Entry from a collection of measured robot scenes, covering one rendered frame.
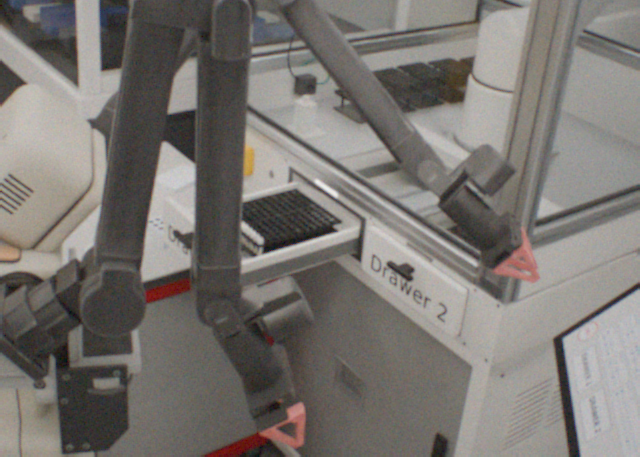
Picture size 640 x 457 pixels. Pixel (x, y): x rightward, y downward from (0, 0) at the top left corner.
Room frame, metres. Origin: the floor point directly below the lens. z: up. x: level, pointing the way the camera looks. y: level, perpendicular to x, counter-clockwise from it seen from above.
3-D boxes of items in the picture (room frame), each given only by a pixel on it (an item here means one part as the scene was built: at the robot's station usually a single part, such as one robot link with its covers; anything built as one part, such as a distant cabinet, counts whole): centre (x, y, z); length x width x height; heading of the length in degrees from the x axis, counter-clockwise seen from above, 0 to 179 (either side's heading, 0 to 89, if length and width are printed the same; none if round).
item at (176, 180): (2.13, 0.39, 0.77); 0.13 x 0.09 x 0.02; 147
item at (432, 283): (1.58, -0.20, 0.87); 0.29 x 0.02 x 0.11; 40
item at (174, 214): (1.62, 0.25, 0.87); 0.29 x 0.02 x 0.11; 40
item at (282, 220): (1.75, 0.10, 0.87); 0.22 x 0.18 x 0.06; 130
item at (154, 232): (1.85, 0.35, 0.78); 0.12 x 0.08 x 0.04; 138
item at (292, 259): (1.75, 0.09, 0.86); 0.40 x 0.26 x 0.06; 130
